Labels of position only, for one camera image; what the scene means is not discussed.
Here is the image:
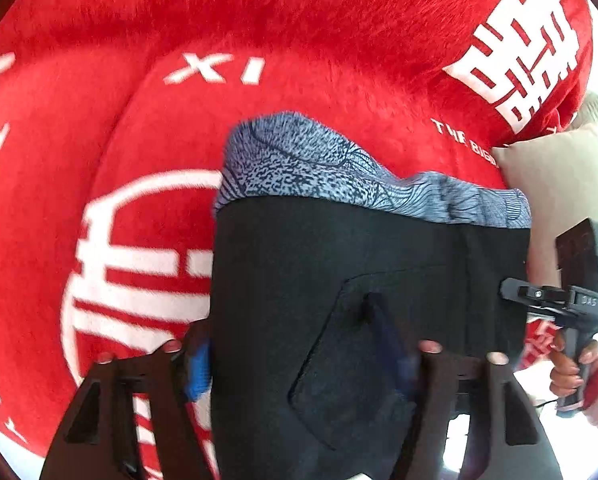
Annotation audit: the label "beige pillow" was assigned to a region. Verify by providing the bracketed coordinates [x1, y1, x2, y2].
[491, 122, 598, 283]

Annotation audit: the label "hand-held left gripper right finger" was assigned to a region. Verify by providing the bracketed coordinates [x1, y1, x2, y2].
[361, 293, 562, 480]

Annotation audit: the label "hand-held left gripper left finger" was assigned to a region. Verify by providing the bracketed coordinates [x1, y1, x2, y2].
[39, 319, 214, 480]

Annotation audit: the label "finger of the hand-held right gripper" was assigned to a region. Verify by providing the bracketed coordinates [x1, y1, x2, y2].
[500, 278, 570, 314]

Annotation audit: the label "beige cushion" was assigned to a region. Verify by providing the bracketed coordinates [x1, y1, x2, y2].
[576, 91, 598, 129]

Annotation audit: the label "red printed blanket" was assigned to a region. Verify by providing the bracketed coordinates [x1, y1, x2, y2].
[0, 0, 594, 480]

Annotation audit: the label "person's right hand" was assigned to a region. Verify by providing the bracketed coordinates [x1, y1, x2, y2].
[548, 333, 598, 401]

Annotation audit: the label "black pants with blue waistband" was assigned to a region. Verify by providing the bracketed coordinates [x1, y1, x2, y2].
[211, 112, 534, 480]

